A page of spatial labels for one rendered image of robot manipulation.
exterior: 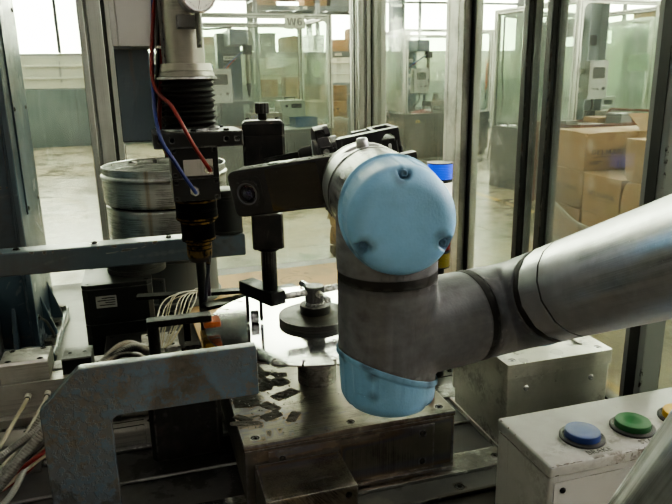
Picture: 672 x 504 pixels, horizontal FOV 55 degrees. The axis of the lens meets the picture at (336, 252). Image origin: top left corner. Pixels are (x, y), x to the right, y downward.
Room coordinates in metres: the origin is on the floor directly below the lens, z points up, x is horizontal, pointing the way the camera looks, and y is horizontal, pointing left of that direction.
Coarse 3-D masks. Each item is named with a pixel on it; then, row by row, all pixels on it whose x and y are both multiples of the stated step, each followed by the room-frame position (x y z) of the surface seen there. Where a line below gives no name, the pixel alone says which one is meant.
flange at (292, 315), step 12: (288, 312) 0.93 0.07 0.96; (300, 312) 0.92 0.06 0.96; (312, 312) 0.90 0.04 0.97; (324, 312) 0.91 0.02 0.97; (336, 312) 0.92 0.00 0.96; (288, 324) 0.88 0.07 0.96; (300, 324) 0.88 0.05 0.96; (312, 324) 0.88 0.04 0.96; (324, 324) 0.88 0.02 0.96; (336, 324) 0.88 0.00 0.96
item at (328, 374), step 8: (304, 368) 0.90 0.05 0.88; (312, 368) 0.90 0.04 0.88; (320, 368) 0.90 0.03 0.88; (328, 368) 0.90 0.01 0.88; (304, 376) 0.90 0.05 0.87; (312, 376) 0.90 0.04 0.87; (320, 376) 0.90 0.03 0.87; (328, 376) 0.90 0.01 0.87; (304, 384) 0.90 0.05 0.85; (312, 384) 0.90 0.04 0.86; (320, 384) 0.90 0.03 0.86; (328, 384) 0.90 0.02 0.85
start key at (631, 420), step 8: (616, 416) 0.69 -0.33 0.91; (624, 416) 0.69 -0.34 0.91; (632, 416) 0.69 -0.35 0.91; (640, 416) 0.69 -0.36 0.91; (616, 424) 0.68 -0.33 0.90; (624, 424) 0.67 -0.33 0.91; (632, 424) 0.67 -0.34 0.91; (640, 424) 0.67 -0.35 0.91; (648, 424) 0.67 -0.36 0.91; (632, 432) 0.67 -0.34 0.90; (640, 432) 0.67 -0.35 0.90; (648, 432) 0.67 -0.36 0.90
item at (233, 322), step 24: (288, 288) 1.08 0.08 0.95; (216, 312) 0.96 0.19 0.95; (240, 312) 0.96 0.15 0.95; (264, 312) 0.96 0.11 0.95; (216, 336) 0.86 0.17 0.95; (240, 336) 0.86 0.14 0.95; (264, 336) 0.86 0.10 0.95; (288, 336) 0.86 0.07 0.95; (312, 336) 0.86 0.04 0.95; (336, 336) 0.85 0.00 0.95; (264, 360) 0.78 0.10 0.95; (288, 360) 0.78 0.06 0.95; (312, 360) 0.78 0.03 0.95; (336, 360) 0.77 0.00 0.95
